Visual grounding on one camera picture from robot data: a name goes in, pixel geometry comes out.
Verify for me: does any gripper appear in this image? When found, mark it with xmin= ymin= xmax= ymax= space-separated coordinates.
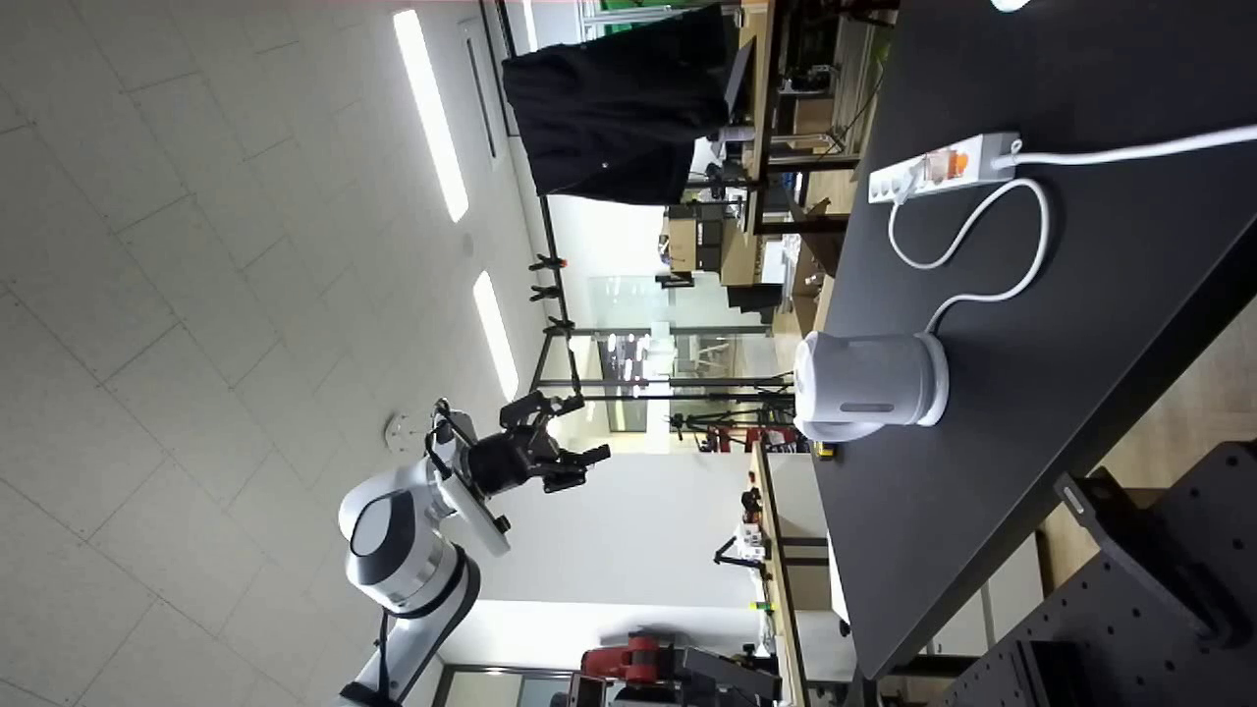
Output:
xmin=465 ymin=390 xmax=612 ymax=498

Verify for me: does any white electric kettle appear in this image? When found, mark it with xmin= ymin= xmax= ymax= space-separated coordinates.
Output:
xmin=792 ymin=330 xmax=952 ymax=444

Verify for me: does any ceiling light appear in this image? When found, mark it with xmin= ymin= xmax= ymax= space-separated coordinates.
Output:
xmin=472 ymin=271 xmax=520 ymax=401
xmin=392 ymin=9 xmax=471 ymax=224

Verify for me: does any glass partition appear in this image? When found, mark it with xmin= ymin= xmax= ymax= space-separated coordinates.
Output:
xmin=587 ymin=275 xmax=787 ymax=435

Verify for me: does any smoke detector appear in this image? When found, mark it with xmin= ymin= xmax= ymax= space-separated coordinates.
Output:
xmin=385 ymin=411 xmax=430 ymax=456

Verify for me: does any red and black machine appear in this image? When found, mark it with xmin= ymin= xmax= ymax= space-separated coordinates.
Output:
xmin=550 ymin=632 xmax=787 ymax=707

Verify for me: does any wooden desk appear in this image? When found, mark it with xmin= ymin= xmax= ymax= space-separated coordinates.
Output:
xmin=712 ymin=442 xmax=850 ymax=707

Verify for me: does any black cloth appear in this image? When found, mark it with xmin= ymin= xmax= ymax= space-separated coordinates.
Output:
xmin=500 ymin=4 xmax=739 ymax=208

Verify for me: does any row of wooden desks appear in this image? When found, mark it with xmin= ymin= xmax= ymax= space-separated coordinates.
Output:
xmin=663 ymin=0 xmax=900 ymax=340

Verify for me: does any white power strip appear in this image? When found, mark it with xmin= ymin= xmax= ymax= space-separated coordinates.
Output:
xmin=867 ymin=132 xmax=1023 ymax=206

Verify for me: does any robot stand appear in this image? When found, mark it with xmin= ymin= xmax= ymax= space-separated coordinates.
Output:
xmin=938 ymin=440 xmax=1257 ymax=707

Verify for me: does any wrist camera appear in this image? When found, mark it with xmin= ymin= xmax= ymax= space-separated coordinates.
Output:
xmin=447 ymin=412 xmax=513 ymax=558

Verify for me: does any camera on tripod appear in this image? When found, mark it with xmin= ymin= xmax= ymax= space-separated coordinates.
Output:
xmin=668 ymin=388 xmax=798 ymax=455

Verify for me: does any thin white kettle cable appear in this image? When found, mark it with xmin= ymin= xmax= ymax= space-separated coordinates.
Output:
xmin=887 ymin=162 xmax=1051 ymax=337

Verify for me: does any black clamp bracket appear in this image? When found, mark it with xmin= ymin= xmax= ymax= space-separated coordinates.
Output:
xmin=1054 ymin=467 xmax=1257 ymax=651

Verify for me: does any thick white cable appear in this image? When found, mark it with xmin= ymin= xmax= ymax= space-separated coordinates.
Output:
xmin=1010 ymin=123 xmax=1257 ymax=170

